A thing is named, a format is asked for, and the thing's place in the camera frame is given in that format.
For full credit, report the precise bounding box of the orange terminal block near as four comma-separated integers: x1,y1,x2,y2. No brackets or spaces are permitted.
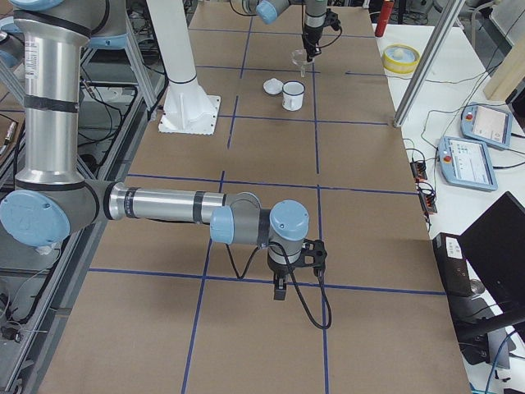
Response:
418,188,437,215

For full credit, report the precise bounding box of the yellow rimmed bowl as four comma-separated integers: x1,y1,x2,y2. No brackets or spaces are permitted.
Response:
381,44,420,74

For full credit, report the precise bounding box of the red bottle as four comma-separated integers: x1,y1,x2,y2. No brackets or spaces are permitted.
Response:
374,0,395,38

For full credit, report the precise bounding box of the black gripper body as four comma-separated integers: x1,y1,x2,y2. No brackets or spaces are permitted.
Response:
267,260,295,284
302,25,323,52

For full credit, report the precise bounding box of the orange terminal block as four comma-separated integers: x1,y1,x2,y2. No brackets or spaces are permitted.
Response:
418,188,437,215
410,158,427,181

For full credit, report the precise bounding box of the white enamel cup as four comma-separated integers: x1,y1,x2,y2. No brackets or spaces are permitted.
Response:
282,80,305,112

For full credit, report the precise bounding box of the teach pendant far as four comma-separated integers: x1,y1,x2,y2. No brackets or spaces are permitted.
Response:
460,103,512,149

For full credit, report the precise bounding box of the aluminium frame post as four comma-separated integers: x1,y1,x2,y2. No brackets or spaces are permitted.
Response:
393,0,466,127

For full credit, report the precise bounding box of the brown paper table cover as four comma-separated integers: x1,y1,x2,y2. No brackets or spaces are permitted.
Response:
39,2,470,393

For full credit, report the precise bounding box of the clear plastic funnel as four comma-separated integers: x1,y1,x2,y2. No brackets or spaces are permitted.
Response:
291,48,308,78

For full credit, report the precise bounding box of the teach pendant near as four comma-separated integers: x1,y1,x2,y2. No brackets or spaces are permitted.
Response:
438,135,498,191

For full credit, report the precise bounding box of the orange terminal block far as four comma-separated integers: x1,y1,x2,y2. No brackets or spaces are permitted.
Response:
410,158,427,181

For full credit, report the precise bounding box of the black laptop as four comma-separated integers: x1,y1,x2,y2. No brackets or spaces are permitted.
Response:
432,191,524,364

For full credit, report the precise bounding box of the black camera cable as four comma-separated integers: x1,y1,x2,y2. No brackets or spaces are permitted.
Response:
224,241,332,330
317,24,343,49

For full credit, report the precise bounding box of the teach pendant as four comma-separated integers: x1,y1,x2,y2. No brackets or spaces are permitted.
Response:
460,103,512,149
438,135,498,191

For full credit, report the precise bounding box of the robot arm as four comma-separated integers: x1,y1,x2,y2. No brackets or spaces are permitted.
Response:
1,1,309,300
228,0,337,63

